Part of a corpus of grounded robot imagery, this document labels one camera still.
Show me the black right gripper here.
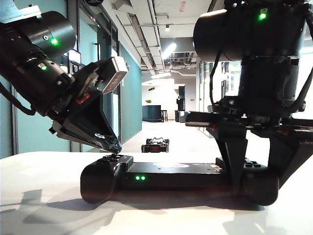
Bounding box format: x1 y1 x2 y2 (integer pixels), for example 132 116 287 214
185 95 313 197

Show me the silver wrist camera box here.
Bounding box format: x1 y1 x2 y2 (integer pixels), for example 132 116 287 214
102 56 130 95

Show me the long linear ceiling light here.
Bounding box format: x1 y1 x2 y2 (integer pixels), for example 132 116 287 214
161 43 177 60

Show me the black quadruped robot dog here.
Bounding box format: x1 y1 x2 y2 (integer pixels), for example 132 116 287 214
141 138 170 153

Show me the dark counter with white top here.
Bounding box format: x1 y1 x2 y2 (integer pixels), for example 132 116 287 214
141 103 163 123

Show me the short linear ceiling light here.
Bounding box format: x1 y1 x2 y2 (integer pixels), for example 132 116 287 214
151 71 172 79

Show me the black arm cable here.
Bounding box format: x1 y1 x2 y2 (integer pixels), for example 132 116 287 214
0 82 36 117
209 47 224 106
290 70 313 113

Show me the black remote control with joysticks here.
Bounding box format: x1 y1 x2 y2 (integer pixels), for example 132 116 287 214
80 153 280 206

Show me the grey ceiling ventilation duct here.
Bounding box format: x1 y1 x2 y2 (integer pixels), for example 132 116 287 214
170 69 197 77

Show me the tall black cabinet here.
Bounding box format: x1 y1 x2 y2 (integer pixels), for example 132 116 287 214
174 85 187 123

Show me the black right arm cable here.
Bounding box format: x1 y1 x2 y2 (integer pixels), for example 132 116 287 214
209 47 224 106
290 70 313 113

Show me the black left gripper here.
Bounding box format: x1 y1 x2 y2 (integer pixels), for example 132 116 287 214
45 59 123 153

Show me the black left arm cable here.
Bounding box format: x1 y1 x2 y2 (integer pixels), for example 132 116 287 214
0 82 36 117

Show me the glowing door display panel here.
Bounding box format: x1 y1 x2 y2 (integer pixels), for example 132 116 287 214
68 49 82 65

